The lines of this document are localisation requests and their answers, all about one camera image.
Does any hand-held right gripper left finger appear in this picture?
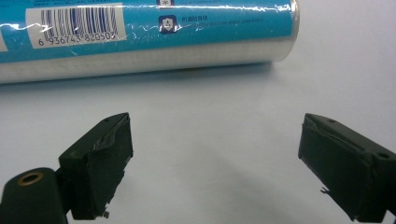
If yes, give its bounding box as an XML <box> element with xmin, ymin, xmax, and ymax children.
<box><xmin>58</xmin><ymin>112</ymin><xmax>134</xmax><ymax>221</ymax></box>

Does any blue and white roll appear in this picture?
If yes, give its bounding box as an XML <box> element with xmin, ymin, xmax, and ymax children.
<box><xmin>0</xmin><ymin>0</ymin><xmax>301</xmax><ymax>85</ymax></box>

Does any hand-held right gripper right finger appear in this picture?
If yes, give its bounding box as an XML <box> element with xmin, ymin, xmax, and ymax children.
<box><xmin>297</xmin><ymin>112</ymin><xmax>396</xmax><ymax>224</ymax></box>

